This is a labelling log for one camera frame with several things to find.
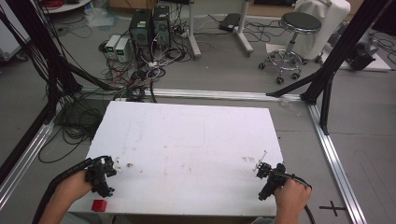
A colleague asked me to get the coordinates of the slim black computer tower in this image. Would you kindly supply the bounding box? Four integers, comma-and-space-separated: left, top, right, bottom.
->
151, 5, 172, 49

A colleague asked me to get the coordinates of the red cable coil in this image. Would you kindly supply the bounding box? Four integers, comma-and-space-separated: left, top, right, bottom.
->
41, 0, 65, 9

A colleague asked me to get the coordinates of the black frame post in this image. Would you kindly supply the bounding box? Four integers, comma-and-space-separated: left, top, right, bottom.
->
4, 0, 120, 95
265, 0, 394, 105

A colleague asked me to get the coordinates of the black machine on board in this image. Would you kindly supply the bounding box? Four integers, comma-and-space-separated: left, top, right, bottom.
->
346, 42, 377, 72

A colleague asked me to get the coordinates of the grey case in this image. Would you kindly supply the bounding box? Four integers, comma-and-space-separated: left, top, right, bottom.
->
0, 11, 32, 63

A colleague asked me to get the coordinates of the large black computer tower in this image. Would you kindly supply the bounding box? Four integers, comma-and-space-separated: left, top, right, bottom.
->
128, 8, 154, 63

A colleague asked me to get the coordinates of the black frame brace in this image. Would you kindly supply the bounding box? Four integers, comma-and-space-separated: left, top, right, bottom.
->
0, 104, 52, 185
319, 72, 336, 135

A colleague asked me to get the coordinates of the white floor board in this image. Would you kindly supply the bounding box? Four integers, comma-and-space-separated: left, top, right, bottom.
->
321, 46, 392, 73

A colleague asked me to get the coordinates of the thin white stick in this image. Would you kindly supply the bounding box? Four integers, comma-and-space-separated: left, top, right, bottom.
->
252, 149, 269, 173

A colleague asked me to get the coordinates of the aluminium floor rail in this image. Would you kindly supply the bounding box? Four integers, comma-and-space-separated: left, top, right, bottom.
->
307, 103, 369, 224
79, 87, 304, 103
0, 120, 56, 211

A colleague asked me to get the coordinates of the flat black box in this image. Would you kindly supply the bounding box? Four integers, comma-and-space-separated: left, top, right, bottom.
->
218, 12, 242, 34

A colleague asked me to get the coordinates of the bundle of black cables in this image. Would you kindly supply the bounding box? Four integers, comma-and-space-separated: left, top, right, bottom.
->
37, 98, 108, 164

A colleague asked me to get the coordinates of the round black stool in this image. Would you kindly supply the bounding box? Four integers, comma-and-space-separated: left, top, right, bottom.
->
258, 11, 323, 86

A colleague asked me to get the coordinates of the red cube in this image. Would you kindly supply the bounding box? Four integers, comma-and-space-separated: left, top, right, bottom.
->
91, 199, 108, 213

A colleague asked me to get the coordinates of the right hand-held gripper cable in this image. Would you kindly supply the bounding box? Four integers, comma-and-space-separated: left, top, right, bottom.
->
272, 172, 318, 224

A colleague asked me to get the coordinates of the person's left hand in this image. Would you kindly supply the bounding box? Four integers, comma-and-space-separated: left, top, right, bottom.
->
59, 169, 95, 203

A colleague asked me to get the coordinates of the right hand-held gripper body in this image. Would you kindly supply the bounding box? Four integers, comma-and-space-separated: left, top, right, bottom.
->
257, 161, 288, 202

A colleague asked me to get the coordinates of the white power supply unit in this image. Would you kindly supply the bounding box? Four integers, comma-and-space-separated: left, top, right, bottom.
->
114, 37, 131, 63
105, 34, 121, 60

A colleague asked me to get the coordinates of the person's right hand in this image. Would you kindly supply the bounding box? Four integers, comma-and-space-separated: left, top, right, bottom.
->
273, 177, 313, 218

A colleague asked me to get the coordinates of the clear plastic bag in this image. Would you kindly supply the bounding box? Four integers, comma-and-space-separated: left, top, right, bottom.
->
84, 7, 120, 30

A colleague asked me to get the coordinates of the round white table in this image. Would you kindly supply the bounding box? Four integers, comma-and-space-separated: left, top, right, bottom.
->
41, 0, 93, 15

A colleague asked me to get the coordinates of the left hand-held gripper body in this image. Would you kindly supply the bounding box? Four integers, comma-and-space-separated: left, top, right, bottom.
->
85, 155, 118, 199

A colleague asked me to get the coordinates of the white desk leg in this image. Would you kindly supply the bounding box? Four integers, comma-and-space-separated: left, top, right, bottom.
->
233, 0, 255, 58
187, 0, 203, 61

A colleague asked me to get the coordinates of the white cloth cover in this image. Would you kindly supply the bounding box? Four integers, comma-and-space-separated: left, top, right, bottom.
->
292, 0, 352, 61

